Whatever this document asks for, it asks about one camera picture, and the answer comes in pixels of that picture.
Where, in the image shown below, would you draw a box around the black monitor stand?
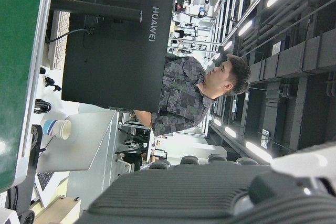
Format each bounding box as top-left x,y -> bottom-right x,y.
49,0 -> 144,23

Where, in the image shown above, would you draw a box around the coiled black cable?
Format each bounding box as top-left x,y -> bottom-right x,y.
33,99 -> 53,114

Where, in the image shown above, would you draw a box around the black conveyor roller bracket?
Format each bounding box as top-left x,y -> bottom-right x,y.
27,124 -> 47,167

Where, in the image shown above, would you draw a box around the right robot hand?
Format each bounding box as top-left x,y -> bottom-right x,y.
76,141 -> 336,224

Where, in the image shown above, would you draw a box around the striped paper cup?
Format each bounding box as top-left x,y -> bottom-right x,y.
40,119 -> 72,141

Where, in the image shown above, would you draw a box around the gray ventilation duct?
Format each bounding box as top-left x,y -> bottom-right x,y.
246,28 -> 336,86

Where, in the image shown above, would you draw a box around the silver laptop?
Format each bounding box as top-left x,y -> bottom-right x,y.
33,110 -> 118,209

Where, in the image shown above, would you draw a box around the black monitor cable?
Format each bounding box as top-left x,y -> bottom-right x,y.
45,28 -> 91,44

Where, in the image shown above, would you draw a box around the black Huawei monitor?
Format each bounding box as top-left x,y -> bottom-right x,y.
61,0 -> 178,113

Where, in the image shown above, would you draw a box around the person in patterned gray shirt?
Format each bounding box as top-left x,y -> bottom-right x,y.
132,54 -> 251,137

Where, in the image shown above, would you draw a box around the black connector plugs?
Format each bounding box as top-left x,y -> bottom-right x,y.
43,76 -> 62,92

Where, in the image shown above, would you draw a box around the white keyboard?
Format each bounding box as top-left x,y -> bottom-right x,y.
48,0 -> 79,70

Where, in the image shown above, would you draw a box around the green conveyor belt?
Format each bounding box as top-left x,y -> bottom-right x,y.
0,0 -> 57,193

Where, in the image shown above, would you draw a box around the beige wooden table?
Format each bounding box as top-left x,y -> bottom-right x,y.
33,196 -> 82,224

